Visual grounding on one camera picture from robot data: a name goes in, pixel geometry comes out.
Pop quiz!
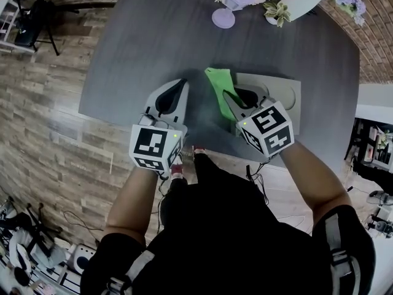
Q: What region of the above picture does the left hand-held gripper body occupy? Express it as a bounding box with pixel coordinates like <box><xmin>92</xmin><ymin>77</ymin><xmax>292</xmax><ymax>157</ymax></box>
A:
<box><xmin>128</xmin><ymin>104</ymin><xmax>189</xmax><ymax>178</ymax></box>

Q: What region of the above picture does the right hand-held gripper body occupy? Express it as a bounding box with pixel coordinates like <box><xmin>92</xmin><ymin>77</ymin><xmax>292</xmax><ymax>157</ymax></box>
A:
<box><xmin>233</xmin><ymin>95</ymin><xmax>295</xmax><ymax>160</ymax></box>

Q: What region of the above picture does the grey cardboard box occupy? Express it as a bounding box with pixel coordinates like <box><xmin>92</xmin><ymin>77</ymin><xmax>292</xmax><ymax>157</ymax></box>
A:
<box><xmin>229</xmin><ymin>72</ymin><xmax>302</xmax><ymax>135</ymax></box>

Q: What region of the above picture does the green cloth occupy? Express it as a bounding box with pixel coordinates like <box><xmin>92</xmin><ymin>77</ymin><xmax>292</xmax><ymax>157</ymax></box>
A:
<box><xmin>204</xmin><ymin>67</ymin><xmax>246</xmax><ymax>121</ymax></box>

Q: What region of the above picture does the person's left forearm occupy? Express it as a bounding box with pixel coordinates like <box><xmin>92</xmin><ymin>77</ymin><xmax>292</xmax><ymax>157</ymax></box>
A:
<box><xmin>105</xmin><ymin>163</ymin><xmax>164</xmax><ymax>246</ymax></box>

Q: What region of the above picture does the person's right forearm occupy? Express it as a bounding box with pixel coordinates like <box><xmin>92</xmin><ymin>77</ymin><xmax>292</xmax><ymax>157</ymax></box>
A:
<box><xmin>278</xmin><ymin>141</ymin><xmax>352</xmax><ymax>237</ymax></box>

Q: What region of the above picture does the person's left red shoe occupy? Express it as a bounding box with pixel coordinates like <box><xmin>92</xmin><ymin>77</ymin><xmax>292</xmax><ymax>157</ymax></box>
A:
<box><xmin>169</xmin><ymin>154</ymin><xmax>185</xmax><ymax>179</ymax></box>

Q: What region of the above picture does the variegated leafy plant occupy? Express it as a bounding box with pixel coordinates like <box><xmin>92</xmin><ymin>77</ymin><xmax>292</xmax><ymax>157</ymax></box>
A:
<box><xmin>262</xmin><ymin>0</ymin><xmax>292</xmax><ymax>28</ymax></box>

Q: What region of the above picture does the white vase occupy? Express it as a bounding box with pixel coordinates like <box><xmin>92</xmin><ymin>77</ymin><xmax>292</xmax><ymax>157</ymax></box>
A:
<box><xmin>265</xmin><ymin>0</ymin><xmax>326</xmax><ymax>24</ymax></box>

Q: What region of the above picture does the black display shelf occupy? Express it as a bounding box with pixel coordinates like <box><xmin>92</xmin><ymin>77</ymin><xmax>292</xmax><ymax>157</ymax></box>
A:
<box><xmin>343</xmin><ymin>117</ymin><xmax>393</xmax><ymax>178</ymax></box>

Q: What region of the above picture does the person's black clothing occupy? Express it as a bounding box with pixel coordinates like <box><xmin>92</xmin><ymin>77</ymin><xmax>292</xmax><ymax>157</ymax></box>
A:
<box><xmin>79</xmin><ymin>151</ymin><xmax>377</xmax><ymax>295</ymax></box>

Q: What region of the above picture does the white round-dial appliance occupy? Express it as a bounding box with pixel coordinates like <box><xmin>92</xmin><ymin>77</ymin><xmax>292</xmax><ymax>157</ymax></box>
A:
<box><xmin>72</xmin><ymin>243</ymin><xmax>97</xmax><ymax>271</ymax></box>

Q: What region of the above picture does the black office chair base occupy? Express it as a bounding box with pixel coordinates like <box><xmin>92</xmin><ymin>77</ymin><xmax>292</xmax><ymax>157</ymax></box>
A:
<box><xmin>26</xmin><ymin>202</ymin><xmax>64</xmax><ymax>239</ymax></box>

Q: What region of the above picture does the black tripod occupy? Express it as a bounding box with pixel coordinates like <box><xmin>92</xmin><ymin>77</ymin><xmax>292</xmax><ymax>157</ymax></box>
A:
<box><xmin>14</xmin><ymin>0</ymin><xmax>81</xmax><ymax>57</ymax></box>

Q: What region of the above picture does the white shelf unit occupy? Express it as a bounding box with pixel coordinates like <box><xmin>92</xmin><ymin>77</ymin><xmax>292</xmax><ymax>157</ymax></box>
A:
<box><xmin>0</xmin><ymin>0</ymin><xmax>35</xmax><ymax>54</ymax></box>

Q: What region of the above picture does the black cable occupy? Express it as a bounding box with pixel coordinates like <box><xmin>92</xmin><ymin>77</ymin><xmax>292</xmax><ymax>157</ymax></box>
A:
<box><xmin>244</xmin><ymin>160</ymin><xmax>271</xmax><ymax>206</ymax></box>
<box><xmin>62</xmin><ymin>210</ymin><xmax>106</xmax><ymax>234</ymax></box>

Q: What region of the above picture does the grey backpack strap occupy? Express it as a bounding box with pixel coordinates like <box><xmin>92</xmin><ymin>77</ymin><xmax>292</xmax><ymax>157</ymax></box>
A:
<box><xmin>106</xmin><ymin>250</ymin><xmax>155</xmax><ymax>295</ymax></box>
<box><xmin>324</xmin><ymin>213</ymin><xmax>364</xmax><ymax>295</ymax></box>

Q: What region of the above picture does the camera equipment on stand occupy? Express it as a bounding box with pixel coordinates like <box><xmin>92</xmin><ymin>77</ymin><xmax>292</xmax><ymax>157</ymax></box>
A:
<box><xmin>367</xmin><ymin>189</ymin><xmax>393</xmax><ymax>237</ymax></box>

